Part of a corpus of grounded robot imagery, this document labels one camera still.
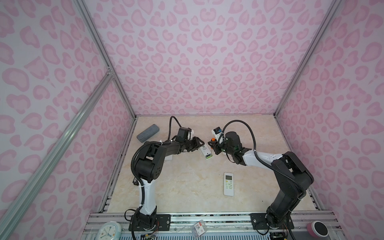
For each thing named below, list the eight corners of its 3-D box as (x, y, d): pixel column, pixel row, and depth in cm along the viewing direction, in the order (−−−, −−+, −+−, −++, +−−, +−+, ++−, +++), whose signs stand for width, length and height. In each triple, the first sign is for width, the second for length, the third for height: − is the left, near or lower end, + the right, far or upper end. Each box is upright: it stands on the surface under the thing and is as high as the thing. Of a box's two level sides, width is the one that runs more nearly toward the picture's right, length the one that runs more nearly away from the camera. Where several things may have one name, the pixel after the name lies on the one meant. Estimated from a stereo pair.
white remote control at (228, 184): (223, 195, 83) (224, 194, 82) (223, 173, 92) (224, 171, 90) (233, 196, 83) (234, 195, 81) (232, 174, 91) (233, 172, 89)
